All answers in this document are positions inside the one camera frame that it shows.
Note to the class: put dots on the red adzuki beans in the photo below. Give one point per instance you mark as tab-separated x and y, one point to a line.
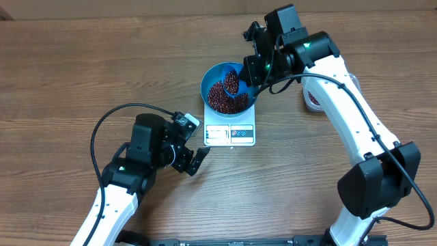
222	103

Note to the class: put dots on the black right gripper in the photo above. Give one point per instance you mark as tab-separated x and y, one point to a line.
252	76

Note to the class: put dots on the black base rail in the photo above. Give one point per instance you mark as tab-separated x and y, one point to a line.
235	242

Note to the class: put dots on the clear plastic container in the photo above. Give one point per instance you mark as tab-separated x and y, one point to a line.
313	105

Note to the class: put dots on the blue plastic measuring scoop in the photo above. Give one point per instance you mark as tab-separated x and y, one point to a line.
232	84

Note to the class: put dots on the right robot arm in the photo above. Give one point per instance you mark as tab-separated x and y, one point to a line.
383	168

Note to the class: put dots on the white digital kitchen scale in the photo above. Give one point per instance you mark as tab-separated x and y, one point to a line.
229	130

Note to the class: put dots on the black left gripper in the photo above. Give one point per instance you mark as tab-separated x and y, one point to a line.
182	164

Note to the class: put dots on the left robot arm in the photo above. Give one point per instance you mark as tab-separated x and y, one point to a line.
155	144

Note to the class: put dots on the teal blue bowl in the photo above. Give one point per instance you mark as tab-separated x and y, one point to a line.
212	76

